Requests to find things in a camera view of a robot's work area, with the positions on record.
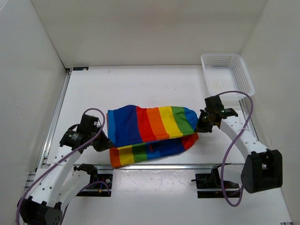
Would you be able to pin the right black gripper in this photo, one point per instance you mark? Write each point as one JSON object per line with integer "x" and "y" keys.
{"x": 200, "y": 127}

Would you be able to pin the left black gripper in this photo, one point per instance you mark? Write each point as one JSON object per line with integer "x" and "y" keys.
{"x": 105, "y": 144}

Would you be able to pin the rainbow striped shorts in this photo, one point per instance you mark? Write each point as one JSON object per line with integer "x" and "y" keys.
{"x": 146, "y": 134}

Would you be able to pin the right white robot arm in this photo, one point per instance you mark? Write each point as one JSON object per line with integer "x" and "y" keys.
{"x": 262, "y": 169}

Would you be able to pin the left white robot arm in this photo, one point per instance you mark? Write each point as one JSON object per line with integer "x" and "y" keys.
{"x": 46, "y": 201}

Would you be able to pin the white plastic mesh basket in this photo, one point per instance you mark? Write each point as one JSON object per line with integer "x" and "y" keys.
{"x": 226, "y": 73}

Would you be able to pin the dark label sticker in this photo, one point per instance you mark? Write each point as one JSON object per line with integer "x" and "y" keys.
{"x": 80, "y": 68}

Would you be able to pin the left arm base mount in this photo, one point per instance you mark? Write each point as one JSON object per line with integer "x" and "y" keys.
{"x": 100, "y": 184}

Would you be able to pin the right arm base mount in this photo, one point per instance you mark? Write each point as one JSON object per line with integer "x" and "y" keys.
{"x": 209, "y": 187}

